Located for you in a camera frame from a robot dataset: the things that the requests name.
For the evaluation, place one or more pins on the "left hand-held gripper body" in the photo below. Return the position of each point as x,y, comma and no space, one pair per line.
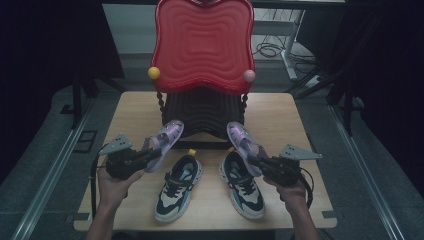
121,165

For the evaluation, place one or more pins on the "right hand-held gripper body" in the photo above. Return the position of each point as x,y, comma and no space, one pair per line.
286,171

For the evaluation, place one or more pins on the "purple sandal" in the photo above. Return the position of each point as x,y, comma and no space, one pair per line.
240,133
168,133

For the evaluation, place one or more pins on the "navy and white sneaker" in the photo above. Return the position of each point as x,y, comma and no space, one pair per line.
175,193
245,193

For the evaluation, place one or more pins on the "red and black shoe rack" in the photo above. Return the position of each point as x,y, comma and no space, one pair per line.
203,43

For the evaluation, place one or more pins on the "person's right hand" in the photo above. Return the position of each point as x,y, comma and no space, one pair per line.
293,198

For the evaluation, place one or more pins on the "person's left hand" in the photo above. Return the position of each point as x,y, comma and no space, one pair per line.
110,195

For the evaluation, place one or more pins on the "black metal stand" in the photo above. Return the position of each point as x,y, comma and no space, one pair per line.
348,110
76,100

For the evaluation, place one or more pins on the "white power strip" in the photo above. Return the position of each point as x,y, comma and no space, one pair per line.
313,81

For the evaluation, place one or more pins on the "white desk stand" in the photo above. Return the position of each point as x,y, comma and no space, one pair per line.
290,50

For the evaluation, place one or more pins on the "black floor bracket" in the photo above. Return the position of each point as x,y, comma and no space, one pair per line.
86,141

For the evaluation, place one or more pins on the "metal floor rail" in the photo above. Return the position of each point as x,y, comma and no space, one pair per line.
363,166
50,173

